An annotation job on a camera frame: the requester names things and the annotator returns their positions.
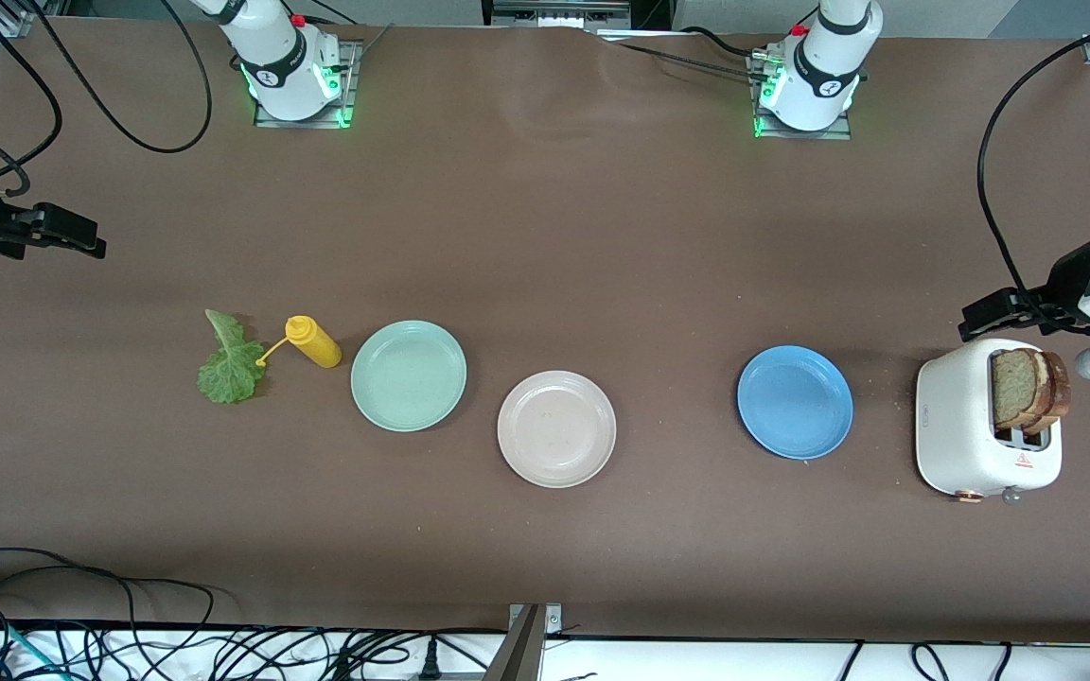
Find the brown bread slice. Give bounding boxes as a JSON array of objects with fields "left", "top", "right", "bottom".
[
  {"left": 1028, "top": 350, "right": 1073, "bottom": 436},
  {"left": 991, "top": 348, "right": 1043, "bottom": 431}
]

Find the green lettuce leaf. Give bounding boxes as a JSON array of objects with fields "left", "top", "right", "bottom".
[{"left": 197, "top": 309, "right": 269, "bottom": 405}]

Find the yellow squeeze bottle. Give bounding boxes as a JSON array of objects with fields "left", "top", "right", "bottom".
[{"left": 255, "top": 315, "right": 343, "bottom": 369}]

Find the blue plate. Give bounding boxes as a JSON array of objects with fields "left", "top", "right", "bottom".
[{"left": 737, "top": 345, "right": 854, "bottom": 461}]

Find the mint green plate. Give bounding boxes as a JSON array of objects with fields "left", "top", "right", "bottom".
[{"left": 350, "top": 320, "right": 468, "bottom": 433}]

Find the beige plate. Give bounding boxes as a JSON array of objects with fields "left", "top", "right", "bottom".
[{"left": 497, "top": 370, "right": 618, "bottom": 489}]

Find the white toaster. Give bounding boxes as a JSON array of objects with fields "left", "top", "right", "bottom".
[{"left": 915, "top": 339, "right": 1064, "bottom": 504}]

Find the black grey control box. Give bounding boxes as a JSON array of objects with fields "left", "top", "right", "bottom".
[{"left": 482, "top": 0, "right": 633, "bottom": 29}]

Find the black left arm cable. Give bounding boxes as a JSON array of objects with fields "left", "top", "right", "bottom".
[{"left": 977, "top": 38, "right": 1090, "bottom": 327}]

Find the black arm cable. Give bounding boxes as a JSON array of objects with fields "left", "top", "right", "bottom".
[
  {"left": 0, "top": 0, "right": 215, "bottom": 200},
  {"left": 977, "top": 38, "right": 1090, "bottom": 327}
]

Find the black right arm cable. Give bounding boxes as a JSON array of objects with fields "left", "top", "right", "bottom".
[{"left": 0, "top": 0, "right": 215, "bottom": 200}]

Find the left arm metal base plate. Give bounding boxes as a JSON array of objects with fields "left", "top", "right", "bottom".
[{"left": 750, "top": 49, "right": 853, "bottom": 142}]

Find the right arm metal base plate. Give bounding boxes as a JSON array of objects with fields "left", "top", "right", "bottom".
[{"left": 254, "top": 40, "right": 359, "bottom": 130}]

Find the black looped table cable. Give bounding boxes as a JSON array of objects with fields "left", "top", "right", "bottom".
[{"left": 0, "top": 547, "right": 217, "bottom": 630}]

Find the black base power cable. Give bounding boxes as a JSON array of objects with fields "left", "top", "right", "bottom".
[{"left": 597, "top": 26, "right": 778, "bottom": 84}]

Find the grey metal table bracket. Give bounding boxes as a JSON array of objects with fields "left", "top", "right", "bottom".
[{"left": 486, "top": 603, "right": 565, "bottom": 681}]

